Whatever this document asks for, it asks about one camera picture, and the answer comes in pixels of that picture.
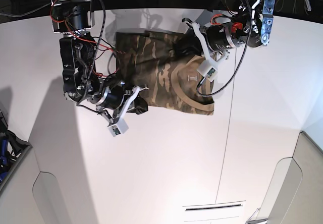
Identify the wrist white camera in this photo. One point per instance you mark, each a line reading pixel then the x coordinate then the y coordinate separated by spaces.
pixel 208 70
pixel 118 128

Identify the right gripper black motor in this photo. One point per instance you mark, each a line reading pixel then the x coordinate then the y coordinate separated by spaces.
pixel 115 102

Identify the blue and black bin items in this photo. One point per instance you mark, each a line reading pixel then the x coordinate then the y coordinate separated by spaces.
pixel 12 148

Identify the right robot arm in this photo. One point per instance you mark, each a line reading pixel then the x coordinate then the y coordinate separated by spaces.
pixel 89 64

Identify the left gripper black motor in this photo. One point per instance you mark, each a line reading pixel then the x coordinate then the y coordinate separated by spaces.
pixel 218 37

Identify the camouflage T-shirt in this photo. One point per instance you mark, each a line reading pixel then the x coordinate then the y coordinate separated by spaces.
pixel 168 80

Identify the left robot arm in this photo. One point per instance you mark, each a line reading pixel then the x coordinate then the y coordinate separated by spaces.
pixel 250 25

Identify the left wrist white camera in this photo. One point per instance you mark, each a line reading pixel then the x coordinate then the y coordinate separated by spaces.
pixel 208 70

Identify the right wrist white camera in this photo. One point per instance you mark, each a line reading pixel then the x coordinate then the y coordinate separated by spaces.
pixel 118 128

